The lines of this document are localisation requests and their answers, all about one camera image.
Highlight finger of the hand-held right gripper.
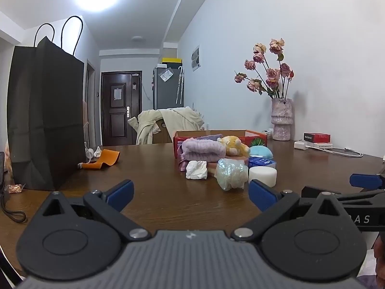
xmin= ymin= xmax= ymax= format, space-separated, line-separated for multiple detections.
xmin=301 ymin=186 xmax=385 ymax=207
xmin=349 ymin=173 xmax=385 ymax=191

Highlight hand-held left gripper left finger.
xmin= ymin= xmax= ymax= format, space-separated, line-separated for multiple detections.
xmin=42 ymin=179 xmax=151 ymax=243

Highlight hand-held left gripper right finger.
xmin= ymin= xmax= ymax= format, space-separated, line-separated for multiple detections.
xmin=231 ymin=179 xmax=344 ymax=243

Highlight blue tissue pack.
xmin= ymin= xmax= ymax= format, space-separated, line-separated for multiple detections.
xmin=248 ymin=156 xmax=277 ymax=169

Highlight iridescent mesh bath pouf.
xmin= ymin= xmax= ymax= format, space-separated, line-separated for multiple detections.
xmin=214 ymin=158 xmax=249 ymax=191

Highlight light blue plush toy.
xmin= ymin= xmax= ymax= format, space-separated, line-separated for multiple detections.
xmin=249 ymin=145 xmax=274 ymax=160

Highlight red cardboard box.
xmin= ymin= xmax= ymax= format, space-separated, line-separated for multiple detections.
xmin=173 ymin=129 xmax=268 ymax=158

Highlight yellow plush toy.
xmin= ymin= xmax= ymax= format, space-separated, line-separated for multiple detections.
xmin=217 ymin=135 xmax=251 ymax=157

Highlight white cloth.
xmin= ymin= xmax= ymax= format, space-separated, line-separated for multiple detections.
xmin=186 ymin=160 xmax=208 ymax=180

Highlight lilac fluffy towel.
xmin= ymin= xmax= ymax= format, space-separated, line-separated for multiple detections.
xmin=180 ymin=138 xmax=227 ymax=162

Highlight lavender drawstring pouch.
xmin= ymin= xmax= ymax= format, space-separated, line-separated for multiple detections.
xmin=195 ymin=134 xmax=223 ymax=142

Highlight person's right hand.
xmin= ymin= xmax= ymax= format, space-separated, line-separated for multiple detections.
xmin=373 ymin=237 xmax=385 ymax=274

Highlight red and black box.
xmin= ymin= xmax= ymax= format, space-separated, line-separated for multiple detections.
xmin=304 ymin=132 xmax=331 ymax=143

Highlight dark brown entrance door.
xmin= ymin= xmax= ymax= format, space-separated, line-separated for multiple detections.
xmin=101 ymin=71 xmax=142 ymax=146

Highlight brown chair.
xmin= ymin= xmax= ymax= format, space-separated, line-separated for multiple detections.
xmin=152 ymin=120 xmax=174 ymax=144

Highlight pink speckled vase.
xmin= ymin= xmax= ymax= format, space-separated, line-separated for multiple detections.
xmin=271 ymin=98 xmax=293 ymax=141

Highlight dark interior door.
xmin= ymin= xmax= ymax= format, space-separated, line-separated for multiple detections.
xmin=87 ymin=59 xmax=97 ymax=148

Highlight beige coat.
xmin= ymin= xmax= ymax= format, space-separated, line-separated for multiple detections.
xmin=128 ymin=107 xmax=205 ymax=145

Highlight grey refrigerator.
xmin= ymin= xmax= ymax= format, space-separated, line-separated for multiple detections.
xmin=153 ymin=66 xmax=185 ymax=110

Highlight black paper bag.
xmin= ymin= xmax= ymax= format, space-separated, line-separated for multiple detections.
xmin=6 ymin=16 xmax=86 ymax=191

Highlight dried pink roses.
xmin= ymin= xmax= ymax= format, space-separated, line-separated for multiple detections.
xmin=235 ymin=38 xmax=295 ymax=99

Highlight folded white umbrella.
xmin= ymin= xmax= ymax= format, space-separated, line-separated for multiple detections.
xmin=176 ymin=66 xmax=184 ymax=105

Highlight white charger cable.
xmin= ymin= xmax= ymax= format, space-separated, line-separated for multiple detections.
xmin=305 ymin=146 xmax=364 ymax=158

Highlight orange leather strap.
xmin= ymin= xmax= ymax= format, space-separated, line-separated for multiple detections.
xmin=79 ymin=149 xmax=121 ymax=170

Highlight white plug with cable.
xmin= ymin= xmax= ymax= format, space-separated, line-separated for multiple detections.
xmin=83 ymin=141 xmax=103 ymax=159

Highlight black cord loop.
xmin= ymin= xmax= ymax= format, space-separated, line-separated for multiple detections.
xmin=0 ymin=191 xmax=27 ymax=224

